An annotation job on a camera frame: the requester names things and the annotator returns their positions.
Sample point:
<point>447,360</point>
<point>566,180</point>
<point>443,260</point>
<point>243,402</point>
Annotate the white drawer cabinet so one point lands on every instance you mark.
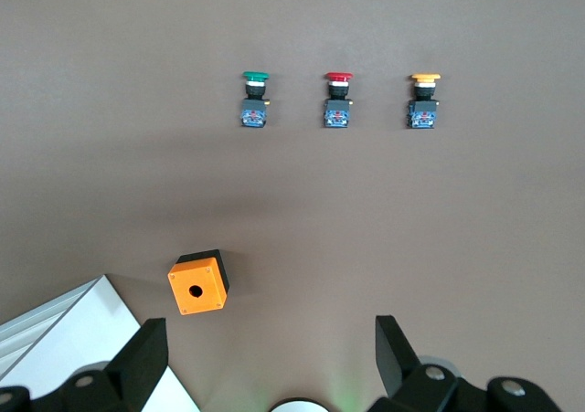
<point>91,339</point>

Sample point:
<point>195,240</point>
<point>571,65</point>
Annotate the green mushroom push button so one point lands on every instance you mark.
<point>253,106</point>

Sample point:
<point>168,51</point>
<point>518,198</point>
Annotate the orange button enclosure box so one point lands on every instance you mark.
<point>196,288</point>

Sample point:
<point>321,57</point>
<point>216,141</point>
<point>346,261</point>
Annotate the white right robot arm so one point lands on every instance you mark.
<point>297,406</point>

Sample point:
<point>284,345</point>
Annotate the red mushroom push button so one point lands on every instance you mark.
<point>337,106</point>

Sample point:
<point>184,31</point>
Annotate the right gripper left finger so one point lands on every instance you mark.
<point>137,366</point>

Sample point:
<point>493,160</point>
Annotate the brown table mat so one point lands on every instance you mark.
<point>292,193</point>

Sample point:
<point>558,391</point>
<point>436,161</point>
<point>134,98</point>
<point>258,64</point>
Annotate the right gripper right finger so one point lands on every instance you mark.
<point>411,384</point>

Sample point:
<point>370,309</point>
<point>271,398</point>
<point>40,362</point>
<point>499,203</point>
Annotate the yellow mushroom push button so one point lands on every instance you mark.
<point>422,106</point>

